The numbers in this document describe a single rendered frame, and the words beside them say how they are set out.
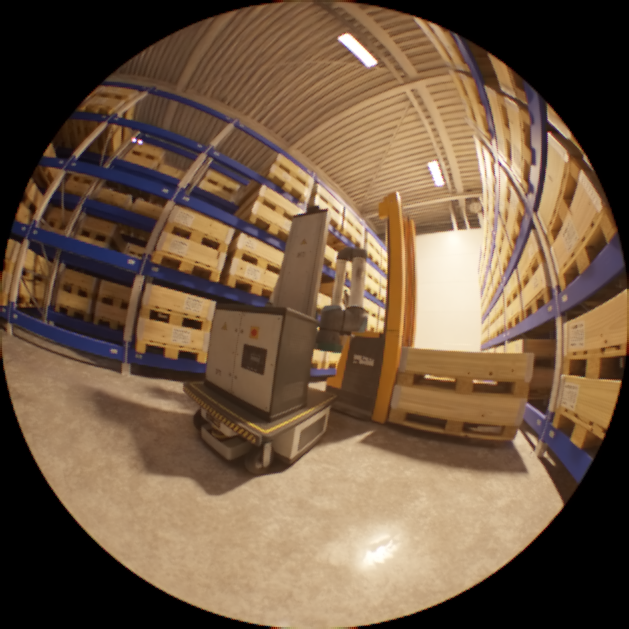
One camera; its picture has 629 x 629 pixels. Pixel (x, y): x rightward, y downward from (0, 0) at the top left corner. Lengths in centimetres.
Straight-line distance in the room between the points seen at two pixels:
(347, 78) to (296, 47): 185
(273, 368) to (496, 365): 154
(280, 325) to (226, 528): 86
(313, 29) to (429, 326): 1071
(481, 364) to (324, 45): 765
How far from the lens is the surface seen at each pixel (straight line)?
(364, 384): 183
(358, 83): 732
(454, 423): 170
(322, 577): 76
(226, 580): 74
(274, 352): 80
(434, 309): 781
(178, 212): 234
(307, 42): 720
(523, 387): 176
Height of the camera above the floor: 71
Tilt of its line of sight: 8 degrees up
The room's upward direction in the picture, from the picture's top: 9 degrees clockwise
